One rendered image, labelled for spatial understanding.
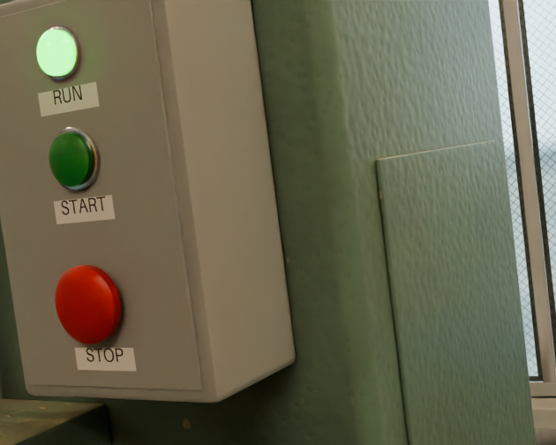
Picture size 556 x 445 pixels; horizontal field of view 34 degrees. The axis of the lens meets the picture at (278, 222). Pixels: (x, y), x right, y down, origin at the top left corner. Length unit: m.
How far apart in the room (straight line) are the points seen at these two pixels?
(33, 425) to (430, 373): 0.18
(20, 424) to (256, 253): 0.15
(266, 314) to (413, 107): 0.13
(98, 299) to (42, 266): 0.04
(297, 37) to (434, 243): 0.13
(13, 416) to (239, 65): 0.20
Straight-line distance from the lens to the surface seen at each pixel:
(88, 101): 0.35
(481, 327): 0.49
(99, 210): 0.35
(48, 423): 0.43
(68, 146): 0.35
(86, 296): 0.35
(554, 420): 1.86
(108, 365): 0.36
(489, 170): 0.52
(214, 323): 0.33
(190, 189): 0.33
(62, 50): 0.35
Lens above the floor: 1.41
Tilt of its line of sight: 4 degrees down
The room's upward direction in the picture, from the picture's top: 7 degrees counter-clockwise
